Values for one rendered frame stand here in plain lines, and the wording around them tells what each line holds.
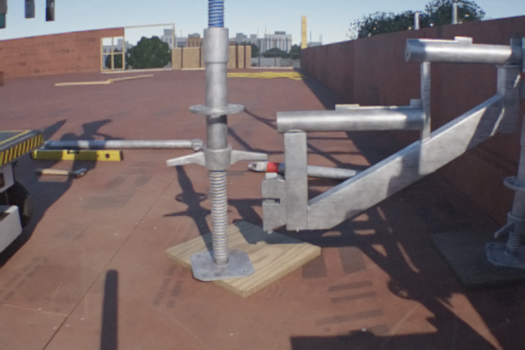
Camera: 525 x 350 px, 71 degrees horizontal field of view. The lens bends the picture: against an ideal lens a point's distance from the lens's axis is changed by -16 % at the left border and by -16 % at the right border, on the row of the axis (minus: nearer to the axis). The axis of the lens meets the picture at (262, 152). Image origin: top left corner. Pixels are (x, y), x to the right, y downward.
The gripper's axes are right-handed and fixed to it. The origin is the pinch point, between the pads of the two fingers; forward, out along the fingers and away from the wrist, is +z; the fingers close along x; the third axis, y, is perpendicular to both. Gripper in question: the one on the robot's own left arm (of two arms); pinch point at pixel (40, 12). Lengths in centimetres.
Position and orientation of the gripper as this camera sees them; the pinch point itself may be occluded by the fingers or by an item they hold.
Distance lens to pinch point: 121.7
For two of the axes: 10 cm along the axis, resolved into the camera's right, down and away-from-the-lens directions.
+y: 10.0, -0.2, 0.7
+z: 0.0, 9.7, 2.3
